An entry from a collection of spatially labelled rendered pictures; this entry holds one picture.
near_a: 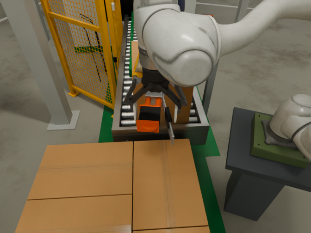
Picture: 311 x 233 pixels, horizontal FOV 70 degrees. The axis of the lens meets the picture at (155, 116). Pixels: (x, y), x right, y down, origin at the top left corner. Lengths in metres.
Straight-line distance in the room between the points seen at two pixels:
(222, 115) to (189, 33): 2.31
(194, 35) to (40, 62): 1.90
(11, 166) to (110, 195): 1.33
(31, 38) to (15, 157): 1.13
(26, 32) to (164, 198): 1.61
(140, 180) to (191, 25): 1.11
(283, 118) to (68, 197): 1.23
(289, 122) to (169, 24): 0.94
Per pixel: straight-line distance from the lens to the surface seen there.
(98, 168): 1.48
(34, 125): 2.78
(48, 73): 2.23
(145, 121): 0.71
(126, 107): 1.85
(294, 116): 1.23
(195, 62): 0.38
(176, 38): 0.39
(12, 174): 2.43
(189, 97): 1.53
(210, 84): 2.11
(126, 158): 1.50
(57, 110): 2.50
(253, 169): 1.30
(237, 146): 1.36
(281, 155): 1.34
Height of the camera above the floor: 1.75
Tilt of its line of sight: 43 degrees down
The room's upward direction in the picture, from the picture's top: straight up
